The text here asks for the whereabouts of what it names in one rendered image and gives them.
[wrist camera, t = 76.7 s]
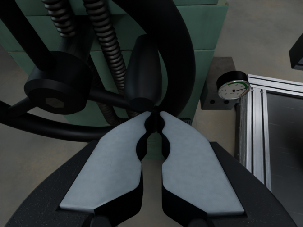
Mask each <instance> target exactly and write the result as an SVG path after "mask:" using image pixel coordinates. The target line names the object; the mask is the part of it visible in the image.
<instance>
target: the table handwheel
mask: <svg viewBox="0 0 303 227"><path fill-rule="evenodd" d="M112 1H113V2H114V3H116V4H117V5H118V6H119V7H120V8H122V9H123V10H124V11H125V12H126V13H127V14H129V15H130V16H131V17H132V18H133V19H134V20H135V21H136V22H137V23H138V24H139V25H140V26H141V28H142V29H143V30H144V31H145V32H146V33H147V34H148V35H151V36H153V37H154V38H155V40H156V42H157V49H158V50H159V52H160V54H161V56H162V58H163V61H164V63H165V67H166V71H167V77H168V86H167V91H166V94H165V97H164V99H163V101H162V102H161V103H160V105H159V106H156V105H155V106H154V107H153V108H152V109H151V110H149V111H148V112H152V113H155V121H154V129H153V132H156V131H157V113H159V112H161V111H165V112H167V113H169V114H171V115H173V116H174V117H177V116H178V115H179V114H180V113H181V112H182V111H183V109H184V108H185V106H186V104H187V103H188V101H189V99H190V96H191V94H192V91H193V87H194V83H195V76H196V63H195V54H194V49H193V44H192V40H191V37H190V34H189V32H188V29H187V26H186V24H185V22H184V20H183V18H182V16H181V14H180V12H179V10H178V9H177V7H176V5H175V3H174V2H173V0H112ZM73 17H74V18H75V22H76V23H77V27H78V28H79V33H78V35H76V36H74V37H70V38H62V39H61V41H60V43H59V46H58V48H57V50H56V51H49V50H48V48H47V47H46V45H45V44H44V42H43V41H42V40H41V38H40V37H39V35H38V34H37V33H36V31H35V30H34V28H33V27H32V26H31V24H30V22H29V21H28V20H27V18H26V17H25V16H24V14H23V13H22V11H21V9H20V8H19V6H18V5H17V3H16V2H15V0H0V19H1V21H2V22H3V23H4V24H5V26H6V27H7V28H8V29H9V31H10V32H11V33H12V35H13V36H14V37H15V39H16V40H17V42H18V43H19V44H20V45H21V47H22V48H23V49H24V51H25V52H26V53H27V55H28V56H29V57H30V59H31V60H32V61H33V63H34V64H35V66H34V68H33V70H32V71H31V73H30V75H29V77H28V79H27V81H26V83H25V85H24V92H25V94H26V95H27V97H26V98H25V99H23V100H21V101H20V102H18V103H16V104H14V105H13V106H11V105H9V104H7V103H5V102H3V101H1V100H0V123H2V124H4V125H7V126H9V127H13V128H16V129H19V130H22V131H25V132H29V133H33V134H37V135H40V136H46V137H50V138H55V139H60V140H66V141H76V142H88V143H90V142H91V141H92V140H97V141H98V140H100V139H101V138H102V137H103V136H104V135H105V134H107V133H108V132H109V131H111V130H112V129H114V128H115V127H117V126H118V125H116V126H105V127H92V126H80V125H73V124H68V123H61V122H57V121H53V120H49V119H46V118H42V117H39V116H36V115H33V114H31V113H27V111H29V110H31V109H33V108H35V107H39V108H41V109H43V110H45V111H47V112H50V113H54V114H61V115H69V114H74V113H77V112H79V111H82V110H83V109H84V108H85V107H86V103H87V100H90V101H94V102H98V103H102V104H106V105H110V106H114V107H118V108H122V109H126V110H129V111H133V112H136V113H139V114H142V113H144V112H145V111H137V110H134V109H133V108H131V107H130V105H129V104H128V102H127V101H126V100H125V98H124V96H122V95H119V94H116V93H113V92H111V91H107V90H104V89H101V88H99V87H96V86H92V80H93V74H92V71H91V69H90V68H89V67H88V66H87V60H88V57H89V54H90V51H91V48H92V44H93V41H94V38H95V31H94V30H93V26H92V25H91V20H90V19H89V18H88V15H73Z"/></svg>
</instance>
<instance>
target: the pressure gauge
mask: <svg viewBox="0 0 303 227"><path fill-rule="evenodd" d="M216 85H217V90H218V96H219V97H220V98H222V99H225V100H234V99H238V98H240V97H243V96H244V95H246V94H247V93H248V92H249V91H250V89H251V85H250V83H249V81H248V78H247V75H246V73H244V72H242V71H230V72H227V73H224V74H223V75H221V76H220V77H219V78H218V79H217V81H216ZM240 89H241V90H240ZM232 90H235V92H233V91H232ZM236 90H238V91H236Z"/></svg>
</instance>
